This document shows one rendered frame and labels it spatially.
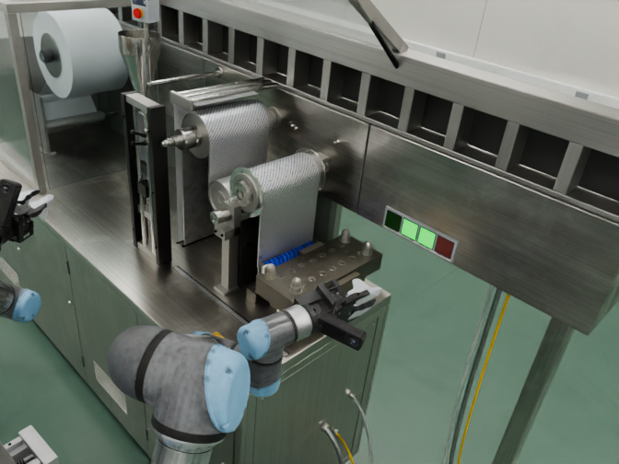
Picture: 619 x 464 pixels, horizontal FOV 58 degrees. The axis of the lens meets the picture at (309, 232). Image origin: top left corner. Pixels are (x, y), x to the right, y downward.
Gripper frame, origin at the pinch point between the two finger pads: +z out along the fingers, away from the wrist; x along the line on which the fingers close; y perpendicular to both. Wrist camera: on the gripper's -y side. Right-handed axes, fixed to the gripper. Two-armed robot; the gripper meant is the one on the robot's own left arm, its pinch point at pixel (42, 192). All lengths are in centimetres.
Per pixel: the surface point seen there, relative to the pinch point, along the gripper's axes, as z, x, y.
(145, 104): 25.9, 14.4, -22.4
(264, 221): 21, 57, -2
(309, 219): 38, 67, 3
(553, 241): 14, 129, -28
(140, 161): 29.7, 12.1, -1.5
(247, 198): 18, 51, -8
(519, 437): 25, 154, 47
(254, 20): 69, 28, -43
